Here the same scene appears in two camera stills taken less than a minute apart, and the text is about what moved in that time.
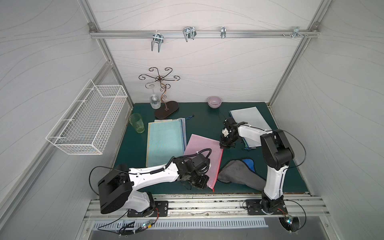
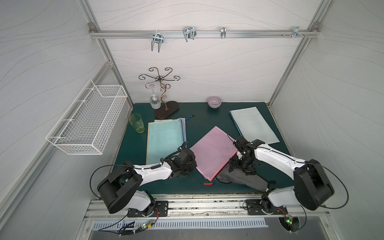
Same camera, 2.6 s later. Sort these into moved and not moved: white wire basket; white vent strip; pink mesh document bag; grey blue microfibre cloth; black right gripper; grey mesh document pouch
Moved: pink mesh document bag; black right gripper
Not moved: grey blue microfibre cloth; white wire basket; white vent strip; grey mesh document pouch
